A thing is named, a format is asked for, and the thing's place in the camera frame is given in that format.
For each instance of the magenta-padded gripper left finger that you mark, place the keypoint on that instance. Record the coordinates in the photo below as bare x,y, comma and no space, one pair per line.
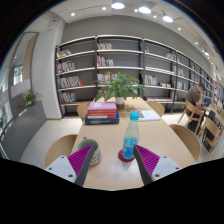
61,166

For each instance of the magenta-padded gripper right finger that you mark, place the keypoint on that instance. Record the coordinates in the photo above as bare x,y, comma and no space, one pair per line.
163,166

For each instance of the clear bottle with blue cap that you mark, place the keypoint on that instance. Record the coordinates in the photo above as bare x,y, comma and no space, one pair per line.
130,143

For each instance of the flat round red coaster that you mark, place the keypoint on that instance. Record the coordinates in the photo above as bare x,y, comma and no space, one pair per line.
120,157

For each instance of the white flat book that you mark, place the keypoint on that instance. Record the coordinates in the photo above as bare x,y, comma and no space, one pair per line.
150,115

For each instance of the slatted wooden chair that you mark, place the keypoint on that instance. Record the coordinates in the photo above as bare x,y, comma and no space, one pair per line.
190,111
211,131

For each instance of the dark blue book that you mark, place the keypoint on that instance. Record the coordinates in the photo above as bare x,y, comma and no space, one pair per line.
101,121

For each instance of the red book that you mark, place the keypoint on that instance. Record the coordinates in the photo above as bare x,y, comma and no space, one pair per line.
101,114

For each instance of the pink book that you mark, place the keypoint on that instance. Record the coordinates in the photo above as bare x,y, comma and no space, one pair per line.
101,106

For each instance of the small distant potted plant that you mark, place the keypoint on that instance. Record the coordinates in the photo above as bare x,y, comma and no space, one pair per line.
30,98

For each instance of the person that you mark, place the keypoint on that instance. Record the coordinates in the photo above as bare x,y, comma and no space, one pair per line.
193,96

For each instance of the green potted plant, white pot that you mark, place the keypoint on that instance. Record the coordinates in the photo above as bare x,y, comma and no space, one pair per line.
120,86

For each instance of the grey shelf unit with books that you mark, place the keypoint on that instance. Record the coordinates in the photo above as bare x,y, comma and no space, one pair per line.
160,60

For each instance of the round ceiling lights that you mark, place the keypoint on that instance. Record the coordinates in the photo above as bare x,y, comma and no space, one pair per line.
144,9

